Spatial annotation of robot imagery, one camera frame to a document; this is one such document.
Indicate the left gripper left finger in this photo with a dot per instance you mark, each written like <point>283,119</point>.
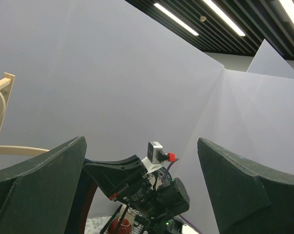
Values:
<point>36,195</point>

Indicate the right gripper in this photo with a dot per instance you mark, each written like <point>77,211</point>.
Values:
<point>125,181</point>

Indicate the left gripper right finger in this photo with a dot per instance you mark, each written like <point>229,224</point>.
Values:
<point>246,197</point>

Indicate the navy tank top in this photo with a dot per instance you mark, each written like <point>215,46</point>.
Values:
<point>85,191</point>

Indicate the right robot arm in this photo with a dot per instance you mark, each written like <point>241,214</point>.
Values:
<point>173,200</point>

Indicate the red mug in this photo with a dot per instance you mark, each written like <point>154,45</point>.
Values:
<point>120,227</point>

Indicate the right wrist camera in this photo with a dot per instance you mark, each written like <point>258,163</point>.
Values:
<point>156,157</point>

